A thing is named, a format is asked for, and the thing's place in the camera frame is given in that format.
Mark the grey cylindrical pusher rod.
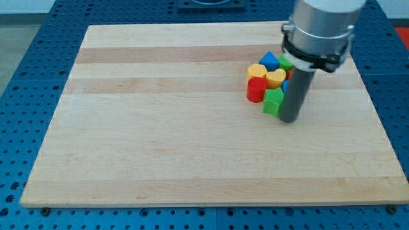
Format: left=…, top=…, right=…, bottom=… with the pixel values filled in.
left=279, top=68, right=315, bottom=123

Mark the blue triangle block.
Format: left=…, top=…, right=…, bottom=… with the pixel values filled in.
left=259, top=51, right=280, bottom=72

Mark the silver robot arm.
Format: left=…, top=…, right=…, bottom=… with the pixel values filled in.
left=279, top=0, right=366, bottom=123

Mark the green circle block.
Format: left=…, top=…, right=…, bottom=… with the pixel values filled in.
left=279, top=54, right=293, bottom=72

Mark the yellow hexagon block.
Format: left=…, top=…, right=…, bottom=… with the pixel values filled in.
left=246, top=64, right=268, bottom=82

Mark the red block behind rod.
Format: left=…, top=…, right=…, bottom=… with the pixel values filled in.
left=286, top=70, right=293, bottom=80

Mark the blue block behind rod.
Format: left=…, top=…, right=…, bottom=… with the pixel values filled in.
left=281, top=80, right=289, bottom=94

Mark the yellow heart block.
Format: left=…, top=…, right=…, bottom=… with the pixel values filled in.
left=265, top=68, right=286, bottom=89

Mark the green star block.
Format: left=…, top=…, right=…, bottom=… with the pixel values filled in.
left=262, top=88, right=285, bottom=118

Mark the red cylinder block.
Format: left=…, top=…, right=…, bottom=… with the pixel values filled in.
left=246, top=77, right=268, bottom=103

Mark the wooden board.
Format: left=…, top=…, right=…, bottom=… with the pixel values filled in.
left=20, top=22, right=408, bottom=208

